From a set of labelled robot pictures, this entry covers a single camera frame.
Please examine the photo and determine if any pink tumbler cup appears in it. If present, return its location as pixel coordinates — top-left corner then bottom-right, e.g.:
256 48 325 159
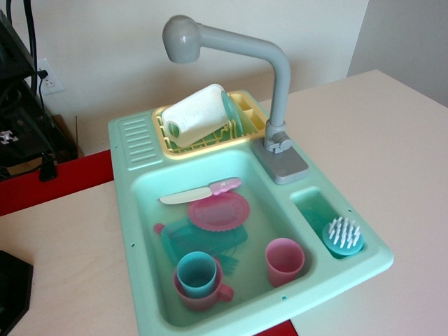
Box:
265 237 305 288

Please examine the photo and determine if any yellow dish rack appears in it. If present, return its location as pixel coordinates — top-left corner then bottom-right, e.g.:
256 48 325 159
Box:
151 90 267 160

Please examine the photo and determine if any toy knife pink handle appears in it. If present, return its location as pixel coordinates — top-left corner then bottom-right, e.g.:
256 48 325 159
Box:
158 178 242 205

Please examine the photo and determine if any black power adapter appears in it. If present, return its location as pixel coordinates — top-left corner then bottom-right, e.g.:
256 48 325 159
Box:
39 152 57 182

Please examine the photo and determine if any white wall outlet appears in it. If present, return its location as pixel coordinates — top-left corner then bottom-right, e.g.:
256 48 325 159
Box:
37 58 65 95

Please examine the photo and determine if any black object bottom left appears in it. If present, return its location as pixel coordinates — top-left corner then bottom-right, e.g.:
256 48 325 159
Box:
1 251 34 335

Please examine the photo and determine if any teal dish brush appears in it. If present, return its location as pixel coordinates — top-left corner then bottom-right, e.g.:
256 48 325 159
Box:
321 217 364 258

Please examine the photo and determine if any black equipment stand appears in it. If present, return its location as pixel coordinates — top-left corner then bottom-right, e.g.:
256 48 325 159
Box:
1 1 78 181

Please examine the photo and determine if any pink utensil handle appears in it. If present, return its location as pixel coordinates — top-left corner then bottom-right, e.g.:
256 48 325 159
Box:
153 223 165 235

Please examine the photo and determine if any mint green toy sink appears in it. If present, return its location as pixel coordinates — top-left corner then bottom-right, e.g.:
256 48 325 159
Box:
108 109 393 335

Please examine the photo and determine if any pink mug with handle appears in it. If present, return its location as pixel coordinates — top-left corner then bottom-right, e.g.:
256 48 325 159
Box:
172 258 235 312

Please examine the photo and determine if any grey toy faucet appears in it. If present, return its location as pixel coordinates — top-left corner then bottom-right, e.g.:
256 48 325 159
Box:
162 15 309 185

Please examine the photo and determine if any teal cup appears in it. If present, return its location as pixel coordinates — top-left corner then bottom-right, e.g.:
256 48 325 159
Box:
176 251 218 299

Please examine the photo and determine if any teal rectangular tray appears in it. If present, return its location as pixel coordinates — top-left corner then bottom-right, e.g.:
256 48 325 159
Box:
160 218 248 265

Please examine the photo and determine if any teal plate in rack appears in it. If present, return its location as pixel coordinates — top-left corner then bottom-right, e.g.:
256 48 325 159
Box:
221 91 243 137

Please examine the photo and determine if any white plastic container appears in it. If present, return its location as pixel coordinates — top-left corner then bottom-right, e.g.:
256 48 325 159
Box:
161 84 229 148

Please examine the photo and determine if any teal toy fork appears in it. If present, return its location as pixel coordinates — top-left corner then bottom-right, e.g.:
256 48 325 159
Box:
216 247 239 277

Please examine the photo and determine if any black cable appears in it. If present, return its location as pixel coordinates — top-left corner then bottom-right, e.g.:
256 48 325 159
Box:
22 0 49 106

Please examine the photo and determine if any pink scalloped plate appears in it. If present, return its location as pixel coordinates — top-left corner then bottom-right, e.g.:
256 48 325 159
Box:
188 191 250 232

